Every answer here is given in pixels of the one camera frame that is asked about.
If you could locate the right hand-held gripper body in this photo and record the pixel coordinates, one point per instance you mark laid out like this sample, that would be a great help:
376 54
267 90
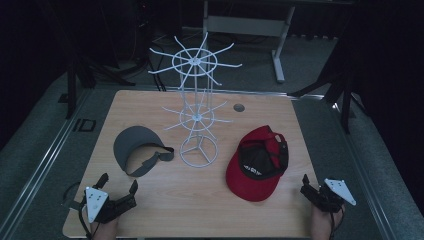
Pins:
338 190

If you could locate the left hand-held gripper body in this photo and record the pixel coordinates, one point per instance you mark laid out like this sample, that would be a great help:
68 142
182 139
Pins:
96 201

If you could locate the gray sun visor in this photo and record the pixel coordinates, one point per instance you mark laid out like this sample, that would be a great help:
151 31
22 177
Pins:
133 140

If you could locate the red baseball cap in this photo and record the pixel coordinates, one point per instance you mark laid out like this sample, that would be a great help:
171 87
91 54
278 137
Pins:
243 186

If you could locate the person's left hand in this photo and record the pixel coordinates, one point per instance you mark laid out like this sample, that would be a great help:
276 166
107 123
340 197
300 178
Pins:
106 230

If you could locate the person's right hand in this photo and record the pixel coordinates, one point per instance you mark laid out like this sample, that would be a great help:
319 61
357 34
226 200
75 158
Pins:
321 225

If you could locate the black metal stand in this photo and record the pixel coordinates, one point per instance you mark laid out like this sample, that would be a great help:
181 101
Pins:
346 100
71 90

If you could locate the black floor bracket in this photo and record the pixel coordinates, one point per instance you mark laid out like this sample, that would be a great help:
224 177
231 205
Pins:
85 125

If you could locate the white metal desk frame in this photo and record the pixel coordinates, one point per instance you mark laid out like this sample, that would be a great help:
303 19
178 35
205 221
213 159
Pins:
246 26

